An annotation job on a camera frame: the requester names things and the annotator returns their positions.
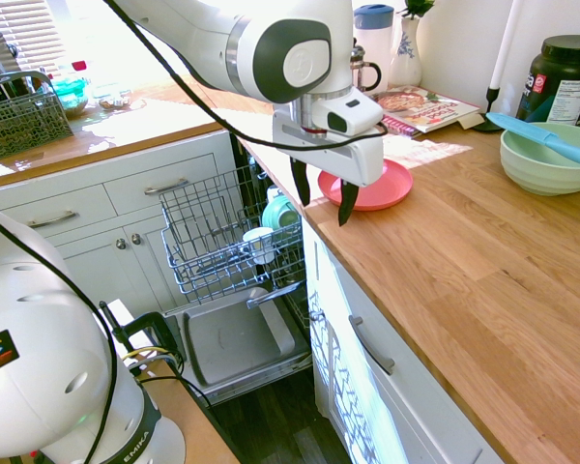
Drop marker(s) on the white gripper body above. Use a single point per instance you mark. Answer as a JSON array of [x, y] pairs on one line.
[[362, 159]]

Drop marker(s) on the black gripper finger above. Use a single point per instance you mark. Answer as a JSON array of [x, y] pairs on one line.
[[348, 203], [300, 183]]

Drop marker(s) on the pink plastic plate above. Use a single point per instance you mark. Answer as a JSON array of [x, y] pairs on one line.
[[389, 188]]

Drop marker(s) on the grey dishwasher door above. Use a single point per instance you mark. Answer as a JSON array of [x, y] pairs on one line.
[[232, 338]]

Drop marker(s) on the small white cup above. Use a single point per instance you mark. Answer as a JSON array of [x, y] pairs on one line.
[[273, 192]]

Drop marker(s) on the mint green small bowl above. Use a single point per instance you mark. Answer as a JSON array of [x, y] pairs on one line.
[[280, 212]]

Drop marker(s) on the white mug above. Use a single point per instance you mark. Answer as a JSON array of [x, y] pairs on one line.
[[260, 244]]

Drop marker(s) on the glass French press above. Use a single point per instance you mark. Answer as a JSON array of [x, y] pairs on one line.
[[365, 72]]

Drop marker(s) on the spiral bound cookbook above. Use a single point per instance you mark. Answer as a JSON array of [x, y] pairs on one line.
[[435, 108]]

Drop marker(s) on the white vase blue flowers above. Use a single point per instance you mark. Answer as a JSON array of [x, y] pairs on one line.
[[406, 58]]

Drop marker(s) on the round silver cabinet knob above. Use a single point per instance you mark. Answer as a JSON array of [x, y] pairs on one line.
[[121, 243], [316, 315], [136, 238]]

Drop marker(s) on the white pitcher blue lid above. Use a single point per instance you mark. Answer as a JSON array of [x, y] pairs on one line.
[[374, 29]]

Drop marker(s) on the black candle holder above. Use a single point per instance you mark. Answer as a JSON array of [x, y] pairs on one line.
[[490, 118]]

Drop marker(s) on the green plant sprig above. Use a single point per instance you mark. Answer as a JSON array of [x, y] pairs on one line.
[[418, 7]]

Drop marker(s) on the pale green mixing bowl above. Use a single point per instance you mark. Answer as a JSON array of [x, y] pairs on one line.
[[536, 164]]

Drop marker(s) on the white taper candle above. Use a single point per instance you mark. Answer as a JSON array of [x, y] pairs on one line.
[[505, 43]]

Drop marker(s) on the light blue knife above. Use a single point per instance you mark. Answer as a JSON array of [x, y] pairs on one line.
[[551, 140]]

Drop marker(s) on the black table clamp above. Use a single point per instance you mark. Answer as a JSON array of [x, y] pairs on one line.
[[147, 324]]

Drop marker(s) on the black protein powder tub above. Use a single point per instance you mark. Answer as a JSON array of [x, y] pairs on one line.
[[565, 82]]

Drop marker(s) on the teal glass bowl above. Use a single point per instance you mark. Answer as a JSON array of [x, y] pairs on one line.
[[72, 92]]

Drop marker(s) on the red capped bottle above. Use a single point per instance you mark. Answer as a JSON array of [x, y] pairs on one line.
[[78, 65]]

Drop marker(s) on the grey cutlery basket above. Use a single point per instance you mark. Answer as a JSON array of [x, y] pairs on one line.
[[24, 123]]

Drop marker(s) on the window blind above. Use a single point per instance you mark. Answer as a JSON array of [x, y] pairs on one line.
[[14, 24]]

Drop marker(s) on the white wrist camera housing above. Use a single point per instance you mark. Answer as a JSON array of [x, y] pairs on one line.
[[353, 113]]

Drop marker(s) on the silver dishwasher rack rail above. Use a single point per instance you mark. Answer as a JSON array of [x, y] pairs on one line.
[[270, 297]]

